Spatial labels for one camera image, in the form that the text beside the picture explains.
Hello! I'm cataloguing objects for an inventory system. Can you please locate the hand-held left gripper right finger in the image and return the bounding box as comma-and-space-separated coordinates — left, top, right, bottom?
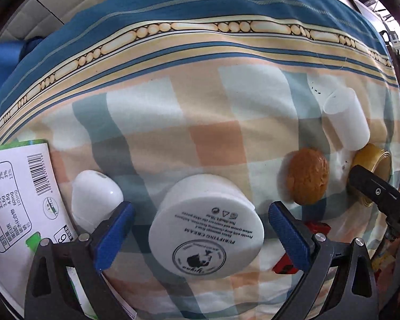
268, 201, 381, 320

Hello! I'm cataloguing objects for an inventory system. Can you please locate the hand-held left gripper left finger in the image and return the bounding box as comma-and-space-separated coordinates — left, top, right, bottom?
23, 201, 135, 320

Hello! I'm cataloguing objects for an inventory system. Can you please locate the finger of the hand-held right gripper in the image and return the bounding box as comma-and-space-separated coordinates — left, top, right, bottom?
348, 165, 400, 239

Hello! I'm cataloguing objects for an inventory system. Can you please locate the yellow tape roll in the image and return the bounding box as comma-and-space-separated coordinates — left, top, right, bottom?
347, 143, 392, 207

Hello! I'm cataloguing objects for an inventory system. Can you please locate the white round cream jar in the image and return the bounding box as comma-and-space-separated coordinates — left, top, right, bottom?
148, 173, 265, 279

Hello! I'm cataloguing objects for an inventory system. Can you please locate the small red object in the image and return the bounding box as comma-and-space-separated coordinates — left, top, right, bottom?
273, 222, 332, 274

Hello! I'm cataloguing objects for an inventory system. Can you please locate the white egg-shaped case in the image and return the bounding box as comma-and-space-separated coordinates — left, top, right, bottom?
71, 170, 125, 234

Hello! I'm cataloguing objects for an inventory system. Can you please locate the brown round cookie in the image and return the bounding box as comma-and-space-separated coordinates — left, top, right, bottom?
287, 148, 330, 205

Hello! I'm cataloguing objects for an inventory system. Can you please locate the white plastic cylinder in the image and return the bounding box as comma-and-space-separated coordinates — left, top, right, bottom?
323, 87, 371, 151

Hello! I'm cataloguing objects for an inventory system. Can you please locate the white and green food package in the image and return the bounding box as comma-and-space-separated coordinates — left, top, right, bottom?
0, 139, 99, 320

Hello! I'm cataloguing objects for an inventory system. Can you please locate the striped checkered blanket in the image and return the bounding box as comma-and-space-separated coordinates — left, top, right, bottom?
0, 0, 400, 320

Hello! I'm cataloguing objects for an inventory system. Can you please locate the blue cloth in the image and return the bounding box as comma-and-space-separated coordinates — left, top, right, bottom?
0, 36, 46, 75

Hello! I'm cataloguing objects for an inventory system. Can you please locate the white padded headboard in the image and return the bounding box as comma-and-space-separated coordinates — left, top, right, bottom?
5, 0, 90, 42

